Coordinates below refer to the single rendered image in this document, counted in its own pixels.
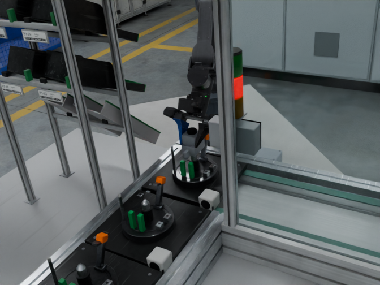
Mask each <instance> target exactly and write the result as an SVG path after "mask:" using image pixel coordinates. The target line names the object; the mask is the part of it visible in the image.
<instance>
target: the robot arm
mask: <svg viewBox="0 0 380 285"><path fill-rule="evenodd" d="M195 7H196V10H197V11H198V33H197V44H196V45H195V46H194V47H193V49H192V56H190V59H189V65H188V74H187V79H188V81H189V83H190V84H191V86H192V91H191V94H187V98H179V102H178V109H176V108H174V107H166V108H165V109H164V111H163V114H164V115H165V116H167V117H169V118H171V119H173V120H174V121H175V122H176V123H177V125H178V130H179V141H180V145H182V134H183V133H185V132H186V131H187V129H188V127H189V123H187V122H186V121H187V119H190V120H196V121H201V122H202V123H198V133H197V137H196V141H195V148H197V147H198V146H199V145H200V143H201V142H202V140H203V139H204V138H205V136H206V135H207V134H208V133H209V123H208V122H209V120H210V119H211V118H212V117H213V116H215V114H210V115H209V116H208V114H207V113H206V112H207V109H208V104H210V103H211V101H210V95H211V92H212V94H214V93H217V74H216V63H215V42H214V22H213V0H195ZM181 110H184V111H185V112H186V113H185V112H182V111H181Z"/></svg>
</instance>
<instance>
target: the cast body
mask: <svg viewBox="0 0 380 285"><path fill-rule="evenodd" d="M197 133H198V130H197V128H194V127H191V128H188V129H187V131H186V132H185V133H183V134H182V154H183V156H184V159H187V158H188V157H189V156H194V157H195V156H196V155H197V154H198V153H199V152H200V151H201V150H202V149H203V148H204V147H205V140H204V139H203V140H202V142H201V143H200V145H199V146H198V147H197V148H195V141H196V137H197Z"/></svg>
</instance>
